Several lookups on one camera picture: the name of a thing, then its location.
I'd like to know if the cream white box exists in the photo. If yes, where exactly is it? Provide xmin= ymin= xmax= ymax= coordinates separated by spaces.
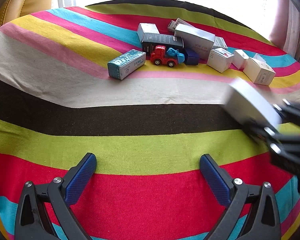
xmin=243 ymin=57 xmax=276 ymax=86

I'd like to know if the small white cube box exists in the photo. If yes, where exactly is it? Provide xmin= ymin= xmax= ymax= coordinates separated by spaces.
xmin=232 ymin=49 xmax=249 ymax=69

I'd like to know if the white box red label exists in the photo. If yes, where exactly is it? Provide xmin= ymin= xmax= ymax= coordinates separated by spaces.
xmin=207 ymin=48 xmax=234 ymax=73

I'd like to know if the white printed box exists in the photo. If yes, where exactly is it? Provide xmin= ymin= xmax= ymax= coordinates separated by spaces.
xmin=212 ymin=36 xmax=228 ymax=50

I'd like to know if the large grey-white box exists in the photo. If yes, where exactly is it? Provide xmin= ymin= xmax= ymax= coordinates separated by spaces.
xmin=174 ymin=24 xmax=215 ymax=60

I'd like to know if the red blue toy truck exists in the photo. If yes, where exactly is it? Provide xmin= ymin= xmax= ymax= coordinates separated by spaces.
xmin=150 ymin=45 xmax=185 ymax=68

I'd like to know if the gold white dental box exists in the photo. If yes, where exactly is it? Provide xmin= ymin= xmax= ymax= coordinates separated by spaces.
xmin=167 ymin=18 xmax=192 ymax=32

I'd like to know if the black rectangular box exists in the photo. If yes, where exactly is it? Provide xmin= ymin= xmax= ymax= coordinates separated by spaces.
xmin=141 ymin=33 xmax=184 ymax=55

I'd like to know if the teal rectangular box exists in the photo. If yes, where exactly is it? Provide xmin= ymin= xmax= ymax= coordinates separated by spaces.
xmin=107 ymin=49 xmax=146 ymax=80

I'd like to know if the white square box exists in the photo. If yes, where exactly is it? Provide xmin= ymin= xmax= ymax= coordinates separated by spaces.
xmin=137 ymin=23 xmax=160 ymax=42

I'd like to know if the small white box far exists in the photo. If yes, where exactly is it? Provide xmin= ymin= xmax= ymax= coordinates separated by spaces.
xmin=253 ymin=53 xmax=266 ymax=63

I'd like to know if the pink curtain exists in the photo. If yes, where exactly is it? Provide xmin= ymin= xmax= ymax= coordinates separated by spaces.
xmin=269 ymin=0 xmax=300 ymax=63

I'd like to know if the dark blue small object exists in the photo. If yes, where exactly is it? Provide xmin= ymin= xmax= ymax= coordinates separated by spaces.
xmin=183 ymin=48 xmax=199 ymax=66

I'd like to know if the striped colourful tablecloth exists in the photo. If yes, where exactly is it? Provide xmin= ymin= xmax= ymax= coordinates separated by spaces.
xmin=0 ymin=0 xmax=300 ymax=239

